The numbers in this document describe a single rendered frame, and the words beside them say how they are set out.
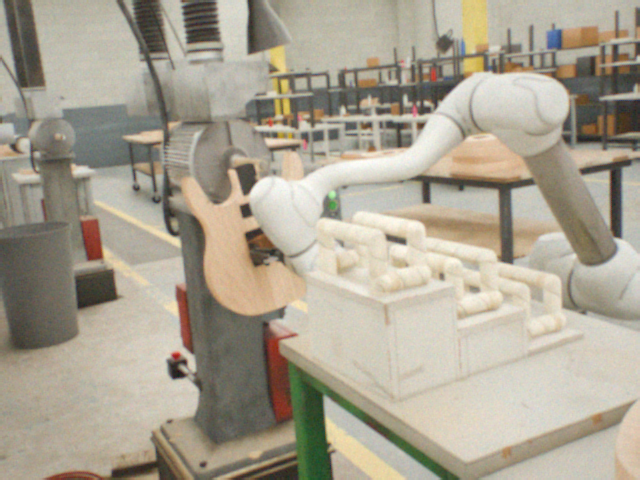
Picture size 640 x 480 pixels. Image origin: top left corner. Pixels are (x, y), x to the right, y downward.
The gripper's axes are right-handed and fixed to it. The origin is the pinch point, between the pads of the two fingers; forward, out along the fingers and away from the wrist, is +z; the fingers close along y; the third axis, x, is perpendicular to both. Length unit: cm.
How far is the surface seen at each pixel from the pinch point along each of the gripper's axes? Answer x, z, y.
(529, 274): -5, -69, 27
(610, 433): -17, -103, 7
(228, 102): 38.3, 2.2, 1.0
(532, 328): -12, -76, 19
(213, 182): 15.0, 31.0, 0.4
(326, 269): 8, -59, -12
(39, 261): -42, 289, -36
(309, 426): -28, -46, -18
